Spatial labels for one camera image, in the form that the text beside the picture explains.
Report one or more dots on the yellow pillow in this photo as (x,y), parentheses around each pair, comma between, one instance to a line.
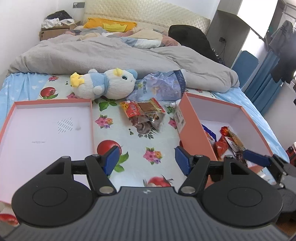
(109,25)

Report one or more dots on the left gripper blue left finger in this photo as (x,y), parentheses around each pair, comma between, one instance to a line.
(110,160)

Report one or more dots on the cream padded headboard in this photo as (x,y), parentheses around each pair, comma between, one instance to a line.
(147,14)

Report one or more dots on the hanging dark clothes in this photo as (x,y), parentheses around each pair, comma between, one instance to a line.
(283,45)

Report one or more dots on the white bottle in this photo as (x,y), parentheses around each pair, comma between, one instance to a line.
(175,104)

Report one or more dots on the pink box lid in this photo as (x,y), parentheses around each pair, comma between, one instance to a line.
(36,133)

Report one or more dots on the white barcode snack packet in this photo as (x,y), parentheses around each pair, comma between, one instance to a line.
(235,143)

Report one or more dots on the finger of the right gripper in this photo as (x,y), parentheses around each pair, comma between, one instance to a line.
(256,158)

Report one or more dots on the pink storage box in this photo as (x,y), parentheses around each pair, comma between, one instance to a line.
(201,120)

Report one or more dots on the cardboard box with clothes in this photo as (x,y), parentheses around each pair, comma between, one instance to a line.
(57,24)

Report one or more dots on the blue chair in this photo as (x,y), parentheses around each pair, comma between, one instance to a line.
(244,66)

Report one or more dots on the blue cabbage snack packet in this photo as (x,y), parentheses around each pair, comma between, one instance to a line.
(211,136)

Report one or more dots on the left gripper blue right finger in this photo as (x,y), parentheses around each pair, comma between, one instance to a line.
(184,160)

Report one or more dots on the black garment on bed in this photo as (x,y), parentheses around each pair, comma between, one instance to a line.
(193,38)

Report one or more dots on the brown strip snack packet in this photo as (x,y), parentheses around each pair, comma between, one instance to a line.
(151,105)

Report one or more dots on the white blue plush bird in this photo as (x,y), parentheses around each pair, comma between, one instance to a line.
(113,84)

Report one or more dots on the red snack pouch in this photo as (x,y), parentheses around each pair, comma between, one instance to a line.
(220,148)

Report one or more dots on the blue floral plastic bag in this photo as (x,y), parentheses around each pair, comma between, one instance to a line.
(163,86)

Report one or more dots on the red small snack packet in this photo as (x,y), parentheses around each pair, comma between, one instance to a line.
(131,108)

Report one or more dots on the blue curtain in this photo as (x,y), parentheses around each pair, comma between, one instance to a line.
(263,90)

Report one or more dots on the dark clear snack packets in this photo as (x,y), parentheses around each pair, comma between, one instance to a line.
(148,122)

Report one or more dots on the grey duvet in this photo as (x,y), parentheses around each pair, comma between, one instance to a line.
(67,54)

